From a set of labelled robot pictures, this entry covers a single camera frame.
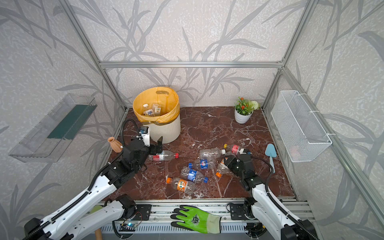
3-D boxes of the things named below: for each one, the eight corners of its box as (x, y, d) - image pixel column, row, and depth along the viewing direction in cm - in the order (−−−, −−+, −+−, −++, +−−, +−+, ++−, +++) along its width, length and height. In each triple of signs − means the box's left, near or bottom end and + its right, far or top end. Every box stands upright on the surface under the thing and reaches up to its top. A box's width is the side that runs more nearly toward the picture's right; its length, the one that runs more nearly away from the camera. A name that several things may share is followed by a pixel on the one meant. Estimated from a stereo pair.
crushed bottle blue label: (179, 176, 88) (178, 173, 84) (183, 168, 91) (182, 165, 87) (202, 185, 84) (202, 182, 81) (205, 177, 87) (205, 174, 84)
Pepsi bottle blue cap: (189, 170, 90) (188, 166, 85) (189, 160, 94) (189, 155, 89) (216, 170, 90) (216, 166, 85) (215, 160, 94) (216, 155, 89)
